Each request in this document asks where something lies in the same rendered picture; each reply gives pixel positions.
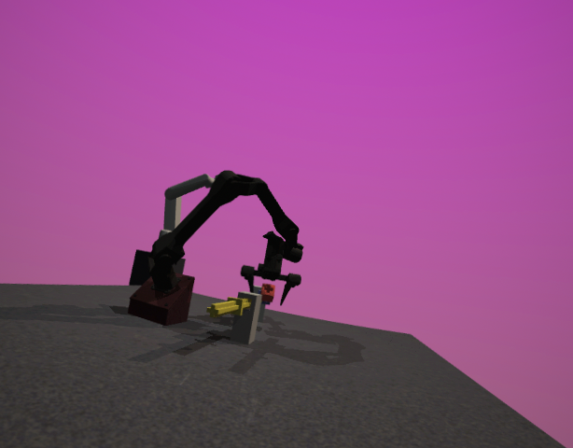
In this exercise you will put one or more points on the yellow shaft through beige block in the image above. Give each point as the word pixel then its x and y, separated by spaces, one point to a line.
pixel 246 315

